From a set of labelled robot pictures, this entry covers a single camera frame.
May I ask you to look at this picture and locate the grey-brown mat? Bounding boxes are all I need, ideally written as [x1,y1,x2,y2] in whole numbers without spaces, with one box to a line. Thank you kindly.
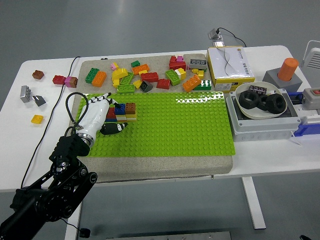
[69,53,234,185]

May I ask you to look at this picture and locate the white rail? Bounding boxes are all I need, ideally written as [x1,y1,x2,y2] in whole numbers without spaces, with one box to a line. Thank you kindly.
[292,104,320,124]

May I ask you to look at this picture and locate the yellow curved toy brick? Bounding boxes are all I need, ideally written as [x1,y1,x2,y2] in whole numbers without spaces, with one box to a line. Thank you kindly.
[111,67,129,88]

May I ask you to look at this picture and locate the blue fixture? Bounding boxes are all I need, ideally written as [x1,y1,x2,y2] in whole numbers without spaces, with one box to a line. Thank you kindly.
[286,90,320,137]

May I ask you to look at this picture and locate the orange long toy brick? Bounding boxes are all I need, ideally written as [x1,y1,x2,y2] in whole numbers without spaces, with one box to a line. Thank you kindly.
[91,70,108,88]
[181,74,202,93]
[131,63,151,76]

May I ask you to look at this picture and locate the black plug with cord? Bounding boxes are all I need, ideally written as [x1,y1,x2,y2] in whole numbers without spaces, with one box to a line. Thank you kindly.
[65,221,92,238]

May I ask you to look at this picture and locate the white slotted appliance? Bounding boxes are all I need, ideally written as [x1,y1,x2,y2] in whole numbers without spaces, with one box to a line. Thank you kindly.
[300,40,320,74]

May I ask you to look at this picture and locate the black hex nut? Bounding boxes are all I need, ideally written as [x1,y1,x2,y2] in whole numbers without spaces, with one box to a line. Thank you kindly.
[264,92,288,116]
[238,90,261,110]
[256,94,270,111]

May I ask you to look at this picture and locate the white and yellow brick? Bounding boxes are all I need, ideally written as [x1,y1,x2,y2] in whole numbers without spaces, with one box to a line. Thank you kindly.
[174,67,187,81]

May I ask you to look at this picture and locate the orange cylinder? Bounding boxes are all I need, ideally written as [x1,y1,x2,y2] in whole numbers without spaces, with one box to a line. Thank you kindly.
[277,57,299,82]

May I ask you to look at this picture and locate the red long toy brick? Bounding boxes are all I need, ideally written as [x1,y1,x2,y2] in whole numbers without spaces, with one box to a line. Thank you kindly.
[140,71,160,83]

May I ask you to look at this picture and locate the dark grey slope brick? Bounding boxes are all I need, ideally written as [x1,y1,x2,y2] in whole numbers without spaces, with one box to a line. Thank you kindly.
[139,80,154,93]
[31,94,47,108]

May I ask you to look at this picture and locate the grey switch box red button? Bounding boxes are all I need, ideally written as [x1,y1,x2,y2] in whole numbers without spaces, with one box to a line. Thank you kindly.
[300,87,320,111]

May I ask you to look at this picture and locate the grey junction box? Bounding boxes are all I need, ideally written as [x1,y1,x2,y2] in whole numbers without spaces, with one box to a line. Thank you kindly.
[225,88,302,143]

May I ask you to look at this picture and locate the brown square toy brick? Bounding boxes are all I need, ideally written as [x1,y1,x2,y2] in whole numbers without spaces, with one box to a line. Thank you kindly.
[124,102,138,116]

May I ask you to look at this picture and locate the red large toy brick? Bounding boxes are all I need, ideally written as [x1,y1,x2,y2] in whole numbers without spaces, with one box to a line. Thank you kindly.
[168,55,187,72]

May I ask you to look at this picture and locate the light grey toy brick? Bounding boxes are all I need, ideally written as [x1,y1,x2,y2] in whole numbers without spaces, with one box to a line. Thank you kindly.
[20,85,32,104]

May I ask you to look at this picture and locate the red square toy brick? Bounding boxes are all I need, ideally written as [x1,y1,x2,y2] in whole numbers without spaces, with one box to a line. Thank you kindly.
[105,107,117,120]
[156,78,172,90]
[52,74,67,86]

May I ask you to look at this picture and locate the green studded baseplate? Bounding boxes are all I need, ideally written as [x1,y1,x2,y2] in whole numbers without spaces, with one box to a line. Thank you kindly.
[78,91,237,159]

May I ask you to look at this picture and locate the green brick white studs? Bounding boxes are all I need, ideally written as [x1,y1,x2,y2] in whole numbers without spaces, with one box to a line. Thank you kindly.
[192,79,213,92]

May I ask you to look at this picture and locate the white zip tie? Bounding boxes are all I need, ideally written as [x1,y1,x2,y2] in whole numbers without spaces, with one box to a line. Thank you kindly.
[289,130,303,146]

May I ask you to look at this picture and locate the dark purple component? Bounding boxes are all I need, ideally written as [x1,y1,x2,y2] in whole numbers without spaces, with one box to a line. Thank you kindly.
[248,84,268,96]

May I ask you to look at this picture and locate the grey long toy brick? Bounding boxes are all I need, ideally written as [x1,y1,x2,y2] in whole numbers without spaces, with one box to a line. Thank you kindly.
[188,58,209,71]

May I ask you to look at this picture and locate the grey block with hole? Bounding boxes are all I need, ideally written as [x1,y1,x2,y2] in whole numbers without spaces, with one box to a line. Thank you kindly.
[261,68,304,94]

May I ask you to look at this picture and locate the clear plastic device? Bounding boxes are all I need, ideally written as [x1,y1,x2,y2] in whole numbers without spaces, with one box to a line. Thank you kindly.
[207,27,224,48]

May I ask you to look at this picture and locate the lime green long brick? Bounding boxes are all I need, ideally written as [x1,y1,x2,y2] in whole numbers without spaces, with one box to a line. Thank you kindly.
[119,71,136,86]
[116,84,136,94]
[164,69,182,87]

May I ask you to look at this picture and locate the dark green long brick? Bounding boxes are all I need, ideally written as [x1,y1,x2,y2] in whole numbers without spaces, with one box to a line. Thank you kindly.
[85,67,101,84]

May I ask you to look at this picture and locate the thin black cable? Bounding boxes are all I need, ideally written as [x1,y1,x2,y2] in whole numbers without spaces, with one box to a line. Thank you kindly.
[216,27,247,48]

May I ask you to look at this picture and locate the blue square toy brick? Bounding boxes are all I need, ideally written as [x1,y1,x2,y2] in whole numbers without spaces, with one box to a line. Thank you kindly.
[114,102,127,117]

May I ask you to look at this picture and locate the white bowl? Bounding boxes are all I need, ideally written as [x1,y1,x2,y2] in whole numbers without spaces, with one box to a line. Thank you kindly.
[234,80,283,120]

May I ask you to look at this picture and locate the yellow and white cardboard box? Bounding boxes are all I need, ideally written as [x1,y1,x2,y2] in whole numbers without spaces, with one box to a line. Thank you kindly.
[206,45,256,92]

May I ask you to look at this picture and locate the white table leg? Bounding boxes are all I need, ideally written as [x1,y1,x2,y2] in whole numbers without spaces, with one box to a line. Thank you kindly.
[64,199,85,240]
[240,175,266,231]

